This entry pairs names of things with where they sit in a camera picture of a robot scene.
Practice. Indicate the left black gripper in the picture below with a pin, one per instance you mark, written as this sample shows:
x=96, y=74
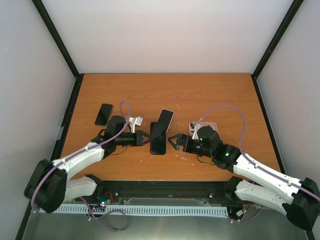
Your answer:
x=139, y=134

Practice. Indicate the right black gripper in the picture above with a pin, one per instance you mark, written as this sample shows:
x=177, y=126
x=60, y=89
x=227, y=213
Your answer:
x=180, y=141

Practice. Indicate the black phone case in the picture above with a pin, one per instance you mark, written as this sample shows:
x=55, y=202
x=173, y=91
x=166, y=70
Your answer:
x=150, y=150

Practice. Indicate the clear pink phone case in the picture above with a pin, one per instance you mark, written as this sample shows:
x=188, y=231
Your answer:
x=211, y=124

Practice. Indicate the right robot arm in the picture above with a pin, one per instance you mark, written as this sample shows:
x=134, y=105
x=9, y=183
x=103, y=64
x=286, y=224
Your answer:
x=298, y=200

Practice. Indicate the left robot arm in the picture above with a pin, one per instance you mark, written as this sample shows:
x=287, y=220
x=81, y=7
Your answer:
x=52, y=182

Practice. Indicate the left controller board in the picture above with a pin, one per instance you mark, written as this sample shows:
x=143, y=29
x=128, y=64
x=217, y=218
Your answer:
x=105, y=199

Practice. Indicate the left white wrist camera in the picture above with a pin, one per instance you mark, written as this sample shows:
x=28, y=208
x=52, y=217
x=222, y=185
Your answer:
x=135, y=121

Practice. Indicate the black aluminium frame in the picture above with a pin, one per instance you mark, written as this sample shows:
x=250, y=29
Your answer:
x=159, y=185

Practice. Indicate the light blue cable duct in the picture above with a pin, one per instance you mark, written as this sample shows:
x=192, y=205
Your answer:
x=145, y=210

